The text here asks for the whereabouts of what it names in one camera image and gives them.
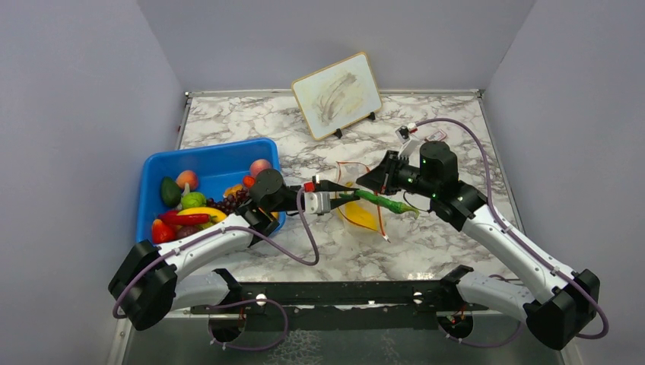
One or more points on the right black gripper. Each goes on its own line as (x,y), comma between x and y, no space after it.
(382,178)

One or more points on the single yellow banana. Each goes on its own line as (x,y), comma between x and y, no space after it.
(215,214)

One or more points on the dark green avocado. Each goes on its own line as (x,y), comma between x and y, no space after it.
(170,192)

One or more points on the red chili pepper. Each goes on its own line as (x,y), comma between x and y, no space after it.
(175,218)

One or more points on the small red card box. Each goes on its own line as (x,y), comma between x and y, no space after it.
(438,135)

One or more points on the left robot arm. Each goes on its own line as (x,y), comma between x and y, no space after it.
(191,252)

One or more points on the whiteboard with yellow frame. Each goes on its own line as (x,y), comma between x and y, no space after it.
(337,96)

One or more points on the green chili pepper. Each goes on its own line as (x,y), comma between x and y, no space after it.
(381,201)

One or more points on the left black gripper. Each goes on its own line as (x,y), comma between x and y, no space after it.
(328,186)

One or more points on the peach at bin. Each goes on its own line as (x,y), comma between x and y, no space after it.
(258,166)
(188,179)

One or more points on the peach at bin back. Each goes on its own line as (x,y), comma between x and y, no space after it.
(258,166)

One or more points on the light green vegetable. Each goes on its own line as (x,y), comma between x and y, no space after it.
(193,200)

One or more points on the purple grapes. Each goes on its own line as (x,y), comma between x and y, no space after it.
(230,202)

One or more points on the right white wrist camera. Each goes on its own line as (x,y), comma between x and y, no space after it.
(409,142)

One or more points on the blue plastic bin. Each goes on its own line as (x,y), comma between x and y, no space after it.
(217,167)

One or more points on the yellow banana bunch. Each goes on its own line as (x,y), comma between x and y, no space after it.
(357,214)

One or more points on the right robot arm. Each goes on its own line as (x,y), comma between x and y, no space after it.
(555,301)

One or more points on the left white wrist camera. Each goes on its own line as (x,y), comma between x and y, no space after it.
(316,202)

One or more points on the peach at bin left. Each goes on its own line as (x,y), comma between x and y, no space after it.
(188,179)

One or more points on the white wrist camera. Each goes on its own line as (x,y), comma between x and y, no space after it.
(409,142)
(316,202)

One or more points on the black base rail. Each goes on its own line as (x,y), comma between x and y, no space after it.
(310,306)

